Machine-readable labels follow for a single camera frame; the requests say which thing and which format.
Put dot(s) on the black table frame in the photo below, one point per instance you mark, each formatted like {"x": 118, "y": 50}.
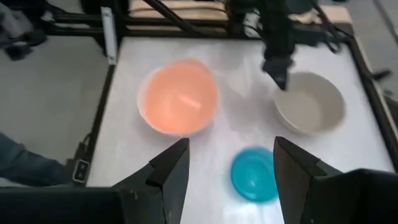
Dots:
{"x": 100, "y": 109}

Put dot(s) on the orange bowl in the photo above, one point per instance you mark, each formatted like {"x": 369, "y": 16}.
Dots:
{"x": 178, "y": 96}

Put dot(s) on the white aluminium frame bracket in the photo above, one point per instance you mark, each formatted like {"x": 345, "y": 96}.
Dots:
{"x": 109, "y": 34}

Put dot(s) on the grey switch box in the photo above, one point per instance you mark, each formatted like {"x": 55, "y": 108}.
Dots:
{"x": 81, "y": 170}

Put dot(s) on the wooden shelf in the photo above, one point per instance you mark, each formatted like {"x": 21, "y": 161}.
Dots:
{"x": 186, "y": 14}

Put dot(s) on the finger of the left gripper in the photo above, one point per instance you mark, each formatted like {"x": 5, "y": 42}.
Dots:
{"x": 285, "y": 77}
{"x": 275, "y": 76}

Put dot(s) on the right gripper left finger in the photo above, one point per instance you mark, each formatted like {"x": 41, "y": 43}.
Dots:
{"x": 168, "y": 186}

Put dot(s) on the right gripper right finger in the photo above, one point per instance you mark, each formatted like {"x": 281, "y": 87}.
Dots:
{"x": 292, "y": 180}

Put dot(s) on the beige bowl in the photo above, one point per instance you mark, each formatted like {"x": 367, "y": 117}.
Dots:
{"x": 311, "y": 105}

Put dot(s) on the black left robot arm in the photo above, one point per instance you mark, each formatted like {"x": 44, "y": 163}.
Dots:
{"x": 276, "y": 21}

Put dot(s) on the person's leg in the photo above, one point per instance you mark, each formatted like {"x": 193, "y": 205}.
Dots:
{"x": 28, "y": 168}

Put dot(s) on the black office chair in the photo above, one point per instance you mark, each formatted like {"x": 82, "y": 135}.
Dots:
{"x": 18, "y": 34}

